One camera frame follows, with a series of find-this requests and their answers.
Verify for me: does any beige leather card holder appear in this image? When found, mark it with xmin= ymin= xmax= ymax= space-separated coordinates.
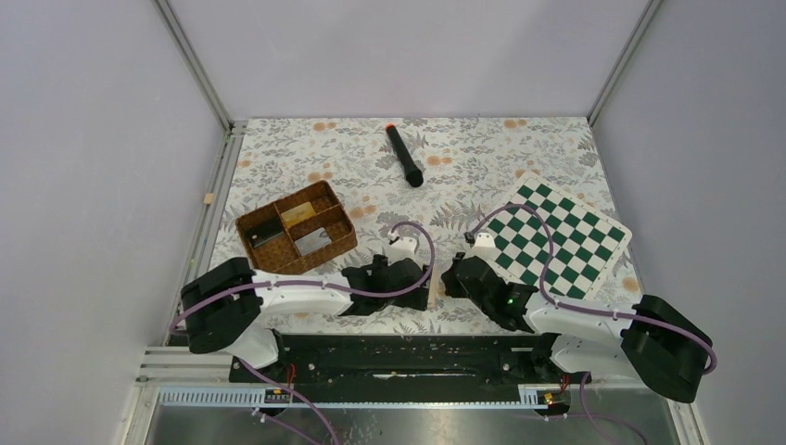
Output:
xmin=427 ymin=266 xmax=440 ymax=310

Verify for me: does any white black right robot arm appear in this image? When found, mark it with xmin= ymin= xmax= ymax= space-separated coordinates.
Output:
xmin=441 ymin=254 xmax=715 ymax=403

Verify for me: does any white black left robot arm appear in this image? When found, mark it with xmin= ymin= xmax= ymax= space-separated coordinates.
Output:
xmin=173 ymin=255 xmax=430 ymax=381

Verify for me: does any silver card in basket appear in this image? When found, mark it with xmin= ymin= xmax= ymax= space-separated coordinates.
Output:
xmin=294 ymin=227 xmax=332 ymax=256

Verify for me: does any gold card in basket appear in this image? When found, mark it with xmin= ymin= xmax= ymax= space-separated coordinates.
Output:
xmin=281 ymin=201 xmax=316 ymax=228

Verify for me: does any black card in basket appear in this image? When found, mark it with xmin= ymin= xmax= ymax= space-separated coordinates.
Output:
xmin=245 ymin=219 xmax=285 ymax=249

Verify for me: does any black microphone orange tip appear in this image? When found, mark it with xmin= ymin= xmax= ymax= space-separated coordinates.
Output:
xmin=385 ymin=123 xmax=424 ymax=188

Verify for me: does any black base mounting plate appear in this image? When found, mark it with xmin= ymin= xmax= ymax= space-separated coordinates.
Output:
xmin=261 ymin=334 xmax=582 ymax=404

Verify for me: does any brown woven divided basket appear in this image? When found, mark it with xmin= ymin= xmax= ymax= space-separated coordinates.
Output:
xmin=235 ymin=180 xmax=358 ymax=274

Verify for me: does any green white chessboard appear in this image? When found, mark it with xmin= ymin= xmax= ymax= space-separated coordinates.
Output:
xmin=480 ymin=172 xmax=632 ymax=299

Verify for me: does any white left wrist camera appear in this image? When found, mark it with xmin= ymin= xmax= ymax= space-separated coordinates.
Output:
xmin=386 ymin=231 xmax=418 ymax=263

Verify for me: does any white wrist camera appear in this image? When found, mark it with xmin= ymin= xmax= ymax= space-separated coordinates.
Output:
xmin=464 ymin=231 xmax=496 ymax=255
xmin=386 ymin=231 xmax=418 ymax=263

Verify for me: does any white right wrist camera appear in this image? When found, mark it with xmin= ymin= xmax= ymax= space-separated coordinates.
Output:
xmin=464 ymin=231 xmax=496 ymax=255

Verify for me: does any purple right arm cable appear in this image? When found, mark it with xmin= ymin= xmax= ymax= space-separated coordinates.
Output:
xmin=466 ymin=202 xmax=719 ymax=445

